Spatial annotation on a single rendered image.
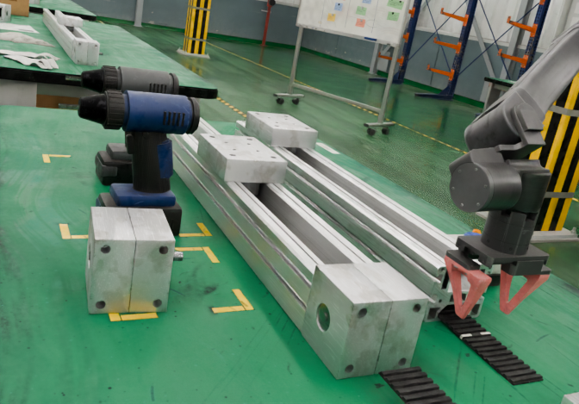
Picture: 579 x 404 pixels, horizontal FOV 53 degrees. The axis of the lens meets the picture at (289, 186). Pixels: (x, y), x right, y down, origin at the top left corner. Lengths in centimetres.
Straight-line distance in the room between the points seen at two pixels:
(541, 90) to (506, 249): 24
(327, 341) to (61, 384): 28
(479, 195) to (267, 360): 30
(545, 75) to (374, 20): 567
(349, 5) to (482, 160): 610
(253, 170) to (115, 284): 36
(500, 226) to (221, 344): 36
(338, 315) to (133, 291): 24
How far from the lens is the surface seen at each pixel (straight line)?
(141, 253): 69
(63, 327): 70
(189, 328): 71
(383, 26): 645
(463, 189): 70
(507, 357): 82
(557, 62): 96
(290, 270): 75
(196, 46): 1098
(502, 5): 1154
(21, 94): 243
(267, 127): 127
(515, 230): 75
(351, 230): 97
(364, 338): 66
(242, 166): 96
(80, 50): 258
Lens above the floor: 115
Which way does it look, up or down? 17 degrees down
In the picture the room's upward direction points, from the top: 11 degrees clockwise
